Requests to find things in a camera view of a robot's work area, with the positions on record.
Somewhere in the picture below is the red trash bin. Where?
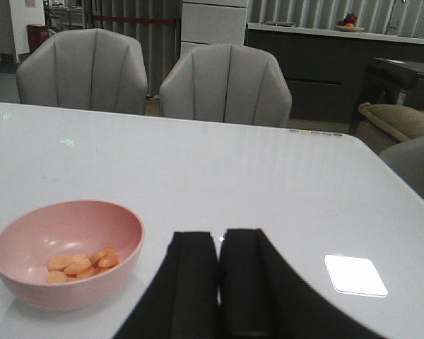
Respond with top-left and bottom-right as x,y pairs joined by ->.
27,24 -> 49,54

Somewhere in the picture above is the orange ham slice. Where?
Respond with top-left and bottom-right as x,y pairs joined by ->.
47,270 -> 68,283
90,247 -> 117,263
47,255 -> 73,271
98,253 -> 119,268
64,257 -> 91,275

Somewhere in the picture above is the colour sticker strip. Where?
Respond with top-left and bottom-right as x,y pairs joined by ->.
288,129 -> 346,137

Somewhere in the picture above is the right grey upholstered chair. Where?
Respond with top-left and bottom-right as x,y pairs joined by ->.
159,44 -> 293,128

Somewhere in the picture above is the left grey upholstered chair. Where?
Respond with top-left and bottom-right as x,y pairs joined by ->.
16,28 -> 148,115

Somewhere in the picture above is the grey chair at right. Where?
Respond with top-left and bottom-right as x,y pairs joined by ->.
379,136 -> 424,200

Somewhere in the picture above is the white drawer cabinet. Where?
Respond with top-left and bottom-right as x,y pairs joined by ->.
180,0 -> 249,56

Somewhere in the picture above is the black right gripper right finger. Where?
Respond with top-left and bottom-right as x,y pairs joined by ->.
219,229 -> 380,338

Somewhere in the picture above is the pink bowl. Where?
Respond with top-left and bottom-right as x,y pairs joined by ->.
0,201 -> 145,310

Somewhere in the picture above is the red barrier belt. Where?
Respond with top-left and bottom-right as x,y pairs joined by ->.
90,15 -> 177,25

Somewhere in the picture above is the tan sofa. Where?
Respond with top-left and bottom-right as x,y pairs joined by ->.
355,102 -> 424,154

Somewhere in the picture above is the grey upholstered chair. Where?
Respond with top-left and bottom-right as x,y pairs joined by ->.
159,44 -> 293,128
16,28 -> 148,115

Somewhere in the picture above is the fruit plate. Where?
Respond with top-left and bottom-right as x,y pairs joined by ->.
335,13 -> 365,32

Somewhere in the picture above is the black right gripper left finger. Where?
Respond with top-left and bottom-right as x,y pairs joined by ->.
114,232 -> 218,338

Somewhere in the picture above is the dark kitchen counter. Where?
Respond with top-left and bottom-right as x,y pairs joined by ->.
245,23 -> 424,124

